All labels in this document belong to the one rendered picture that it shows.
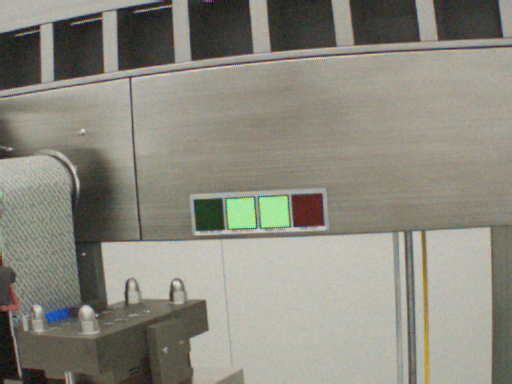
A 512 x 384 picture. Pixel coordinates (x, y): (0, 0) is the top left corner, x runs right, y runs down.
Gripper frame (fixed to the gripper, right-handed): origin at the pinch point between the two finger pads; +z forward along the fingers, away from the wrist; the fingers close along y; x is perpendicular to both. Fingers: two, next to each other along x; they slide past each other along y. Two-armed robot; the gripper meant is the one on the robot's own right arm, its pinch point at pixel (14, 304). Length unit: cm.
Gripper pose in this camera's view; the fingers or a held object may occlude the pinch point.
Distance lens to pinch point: 177.2
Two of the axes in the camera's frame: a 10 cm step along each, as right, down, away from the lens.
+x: 1.3, -9.0, 4.1
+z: 3.8, 4.3, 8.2
